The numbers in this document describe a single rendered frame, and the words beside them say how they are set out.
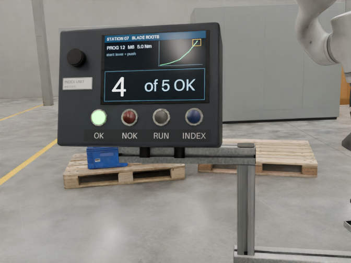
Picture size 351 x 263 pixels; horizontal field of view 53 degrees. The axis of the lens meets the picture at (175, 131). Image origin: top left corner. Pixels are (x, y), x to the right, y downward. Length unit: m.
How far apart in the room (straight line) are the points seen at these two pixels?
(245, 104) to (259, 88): 0.38
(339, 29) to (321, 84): 6.03
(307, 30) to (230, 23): 5.57
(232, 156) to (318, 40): 0.45
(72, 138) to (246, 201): 0.31
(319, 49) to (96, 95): 0.58
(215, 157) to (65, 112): 0.26
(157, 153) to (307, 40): 0.49
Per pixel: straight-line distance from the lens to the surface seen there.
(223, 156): 0.61
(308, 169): 3.76
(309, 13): 0.85
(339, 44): 0.91
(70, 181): 3.62
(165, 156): 0.61
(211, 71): 0.54
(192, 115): 0.52
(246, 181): 0.62
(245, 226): 0.65
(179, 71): 0.54
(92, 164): 3.65
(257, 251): 0.69
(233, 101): 6.49
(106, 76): 0.57
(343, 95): 9.34
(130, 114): 0.54
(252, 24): 6.53
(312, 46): 0.94
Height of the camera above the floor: 1.20
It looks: 12 degrees down
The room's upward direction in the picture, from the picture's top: 2 degrees counter-clockwise
